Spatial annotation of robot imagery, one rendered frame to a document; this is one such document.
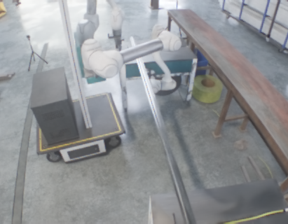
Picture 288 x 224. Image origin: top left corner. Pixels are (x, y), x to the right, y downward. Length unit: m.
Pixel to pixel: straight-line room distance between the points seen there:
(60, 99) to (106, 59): 0.62
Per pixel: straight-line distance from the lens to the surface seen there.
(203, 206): 1.41
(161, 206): 1.37
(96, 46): 1.66
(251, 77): 2.42
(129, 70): 2.50
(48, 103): 1.94
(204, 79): 3.28
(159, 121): 1.72
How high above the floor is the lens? 2.00
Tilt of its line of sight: 44 degrees down
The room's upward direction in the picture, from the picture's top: straight up
